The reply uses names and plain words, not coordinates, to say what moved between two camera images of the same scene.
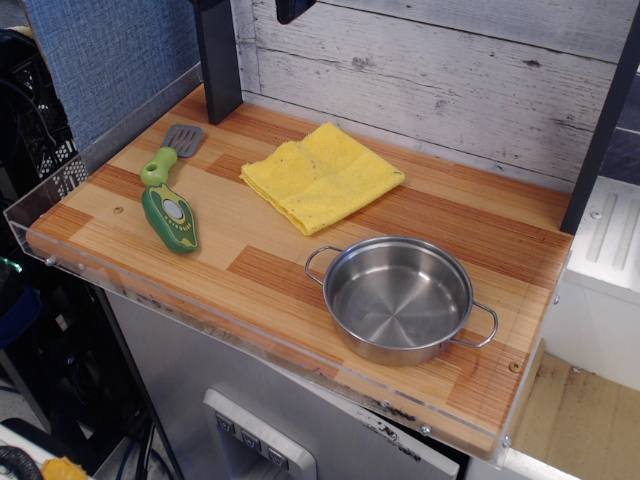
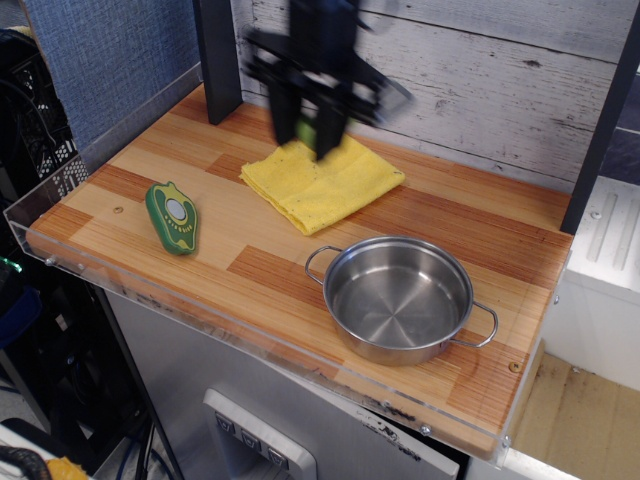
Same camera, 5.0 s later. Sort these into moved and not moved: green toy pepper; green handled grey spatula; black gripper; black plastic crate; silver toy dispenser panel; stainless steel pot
Moved: green handled grey spatula; black gripper
Not moved: black plastic crate; silver toy dispenser panel; stainless steel pot; green toy pepper
